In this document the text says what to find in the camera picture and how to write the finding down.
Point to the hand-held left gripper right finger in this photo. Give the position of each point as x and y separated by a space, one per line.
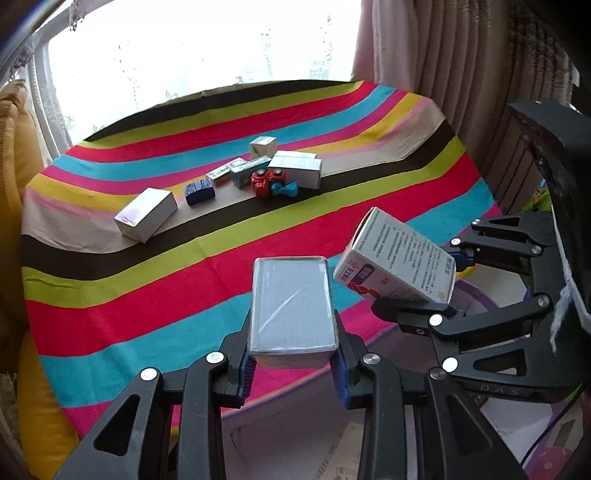
340 383

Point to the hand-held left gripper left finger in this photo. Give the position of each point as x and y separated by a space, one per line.
245 378

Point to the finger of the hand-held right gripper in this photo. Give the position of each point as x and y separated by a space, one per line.
461 330
464 259

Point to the white printed carton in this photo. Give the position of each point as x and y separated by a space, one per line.
397 263

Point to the grey box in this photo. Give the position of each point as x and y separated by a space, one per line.
291 309

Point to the large white box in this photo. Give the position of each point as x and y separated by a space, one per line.
298 168

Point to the purple play mat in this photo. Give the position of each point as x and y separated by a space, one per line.
498 286

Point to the brown ribbed furniture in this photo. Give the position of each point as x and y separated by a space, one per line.
512 166

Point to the striped colourful tablecloth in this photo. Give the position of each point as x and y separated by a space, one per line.
138 295

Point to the pink curtain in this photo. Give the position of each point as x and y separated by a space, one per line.
438 50

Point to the small dark blue box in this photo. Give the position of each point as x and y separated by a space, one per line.
199 193

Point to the blue bow toy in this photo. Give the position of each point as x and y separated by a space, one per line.
284 190

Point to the silver box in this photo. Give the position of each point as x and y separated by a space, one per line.
145 213

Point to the red toy car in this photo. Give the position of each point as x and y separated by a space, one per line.
265 181

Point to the teal box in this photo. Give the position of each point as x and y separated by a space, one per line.
247 171

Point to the slim white box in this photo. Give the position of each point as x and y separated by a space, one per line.
222 172

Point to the yellow cushion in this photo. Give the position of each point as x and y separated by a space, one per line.
27 378

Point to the small white box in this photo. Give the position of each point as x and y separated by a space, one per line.
262 146

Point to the white lace curtain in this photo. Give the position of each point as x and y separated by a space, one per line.
32 55

